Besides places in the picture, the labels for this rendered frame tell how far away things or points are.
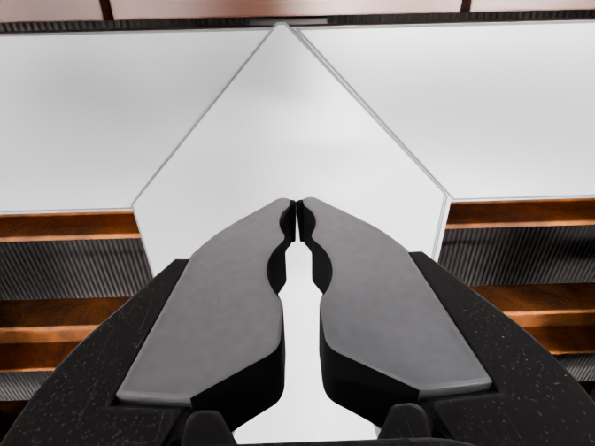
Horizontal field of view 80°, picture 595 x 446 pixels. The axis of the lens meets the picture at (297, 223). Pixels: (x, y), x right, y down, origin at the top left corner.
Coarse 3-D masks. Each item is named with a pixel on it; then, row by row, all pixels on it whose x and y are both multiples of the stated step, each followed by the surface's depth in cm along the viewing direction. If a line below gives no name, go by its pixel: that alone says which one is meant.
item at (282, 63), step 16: (272, 32) 16; (288, 32) 16; (256, 48) 16; (272, 48) 16; (288, 48) 16; (304, 48) 16; (256, 64) 17; (272, 64) 17; (288, 64) 17; (304, 64) 17; (320, 64) 17; (240, 80) 17; (256, 80) 17; (272, 80) 17; (288, 80) 17; (304, 80) 17; (320, 80) 17; (336, 80) 17
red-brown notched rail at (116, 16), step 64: (0, 0) 17; (64, 0) 18; (128, 0) 18; (192, 0) 18; (256, 0) 18; (320, 0) 18; (384, 0) 18; (448, 0) 18; (512, 0) 18; (576, 0) 18
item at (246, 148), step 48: (240, 96) 18; (288, 96) 18; (336, 96) 18; (192, 144) 19; (240, 144) 19; (288, 144) 19; (336, 144) 19; (384, 144) 19; (144, 192) 20; (192, 192) 20; (240, 192) 20; (288, 192) 20; (336, 192) 20; (384, 192) 20; (432, 192) 20
